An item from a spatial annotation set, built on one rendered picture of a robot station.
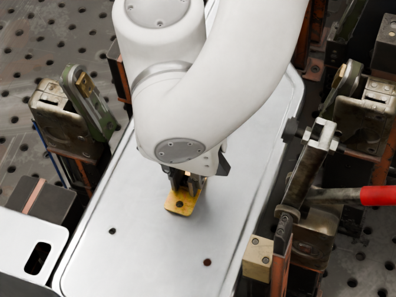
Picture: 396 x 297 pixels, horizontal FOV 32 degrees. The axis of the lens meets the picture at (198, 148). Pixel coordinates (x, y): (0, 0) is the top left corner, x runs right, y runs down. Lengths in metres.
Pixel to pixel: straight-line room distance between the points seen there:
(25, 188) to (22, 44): 0.59
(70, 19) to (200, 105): 0.98
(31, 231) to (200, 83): 0.43
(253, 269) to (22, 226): 0.31
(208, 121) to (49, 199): 0.43
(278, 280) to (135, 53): 0.30
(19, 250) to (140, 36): 0.40
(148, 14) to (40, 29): 0.92
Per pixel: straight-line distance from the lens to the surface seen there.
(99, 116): 0.96
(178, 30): 0.61
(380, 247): 1.23
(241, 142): 0.95
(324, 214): 0.85
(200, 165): 0.80
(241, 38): 0.56
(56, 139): 1.04
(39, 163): 1.34
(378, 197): 0.77
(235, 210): 0.90
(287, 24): 0.59
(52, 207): 0.96
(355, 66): 0.90
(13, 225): 0.94
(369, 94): 0.92
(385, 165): 1.15
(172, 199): 0.90
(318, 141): 0.71
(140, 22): 0.62
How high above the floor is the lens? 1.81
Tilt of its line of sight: 59 degrees down
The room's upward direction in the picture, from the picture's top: 7 degrees counter-clockwise
